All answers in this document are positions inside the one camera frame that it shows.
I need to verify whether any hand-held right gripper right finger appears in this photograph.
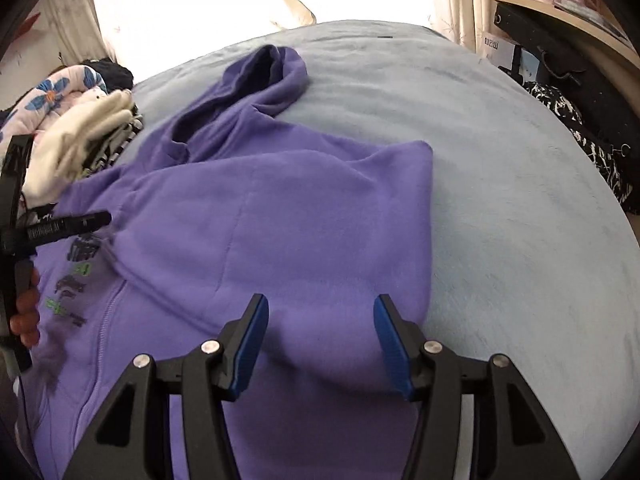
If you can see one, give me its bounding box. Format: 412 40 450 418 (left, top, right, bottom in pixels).
374 294 581 480

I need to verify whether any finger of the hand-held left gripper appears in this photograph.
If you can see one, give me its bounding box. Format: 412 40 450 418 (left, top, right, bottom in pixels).
0 135 36 233
0 211 112 256

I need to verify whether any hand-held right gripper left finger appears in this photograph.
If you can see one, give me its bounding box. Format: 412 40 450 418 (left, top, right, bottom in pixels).
62 294 269 480

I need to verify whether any purple hoodie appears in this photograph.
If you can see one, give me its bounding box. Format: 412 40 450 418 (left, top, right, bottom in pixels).
15 45 434 480

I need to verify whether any person's left hand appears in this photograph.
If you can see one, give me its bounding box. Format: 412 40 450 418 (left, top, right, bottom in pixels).
11 270 42 349

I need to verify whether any white fluffy cloth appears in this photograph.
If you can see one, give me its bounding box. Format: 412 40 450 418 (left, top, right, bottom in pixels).
22 89 138 211

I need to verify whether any floral print cloth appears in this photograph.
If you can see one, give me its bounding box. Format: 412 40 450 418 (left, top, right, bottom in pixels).
0 65 111 161

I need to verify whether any black white striped cloth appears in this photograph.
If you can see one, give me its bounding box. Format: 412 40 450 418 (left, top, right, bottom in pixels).
80 105 146 178

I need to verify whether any dark cloth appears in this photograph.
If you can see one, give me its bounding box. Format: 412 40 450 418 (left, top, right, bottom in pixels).
82 59 135 92

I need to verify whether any beige patterned curtain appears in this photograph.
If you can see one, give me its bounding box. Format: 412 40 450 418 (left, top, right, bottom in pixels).
10 0 118 81
425 0 501 58

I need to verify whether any blue-grey bed blanket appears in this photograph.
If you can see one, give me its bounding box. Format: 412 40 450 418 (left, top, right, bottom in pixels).
115 20 638 480

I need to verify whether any black white patterned cloth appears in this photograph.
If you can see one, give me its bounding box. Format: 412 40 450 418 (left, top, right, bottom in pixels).
522 81 636 206

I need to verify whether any white box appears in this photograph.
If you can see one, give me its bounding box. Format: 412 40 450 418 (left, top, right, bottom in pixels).
477 30 523 78

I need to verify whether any wooden shelf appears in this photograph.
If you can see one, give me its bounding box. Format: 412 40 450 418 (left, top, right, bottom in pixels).
490 0 640 81

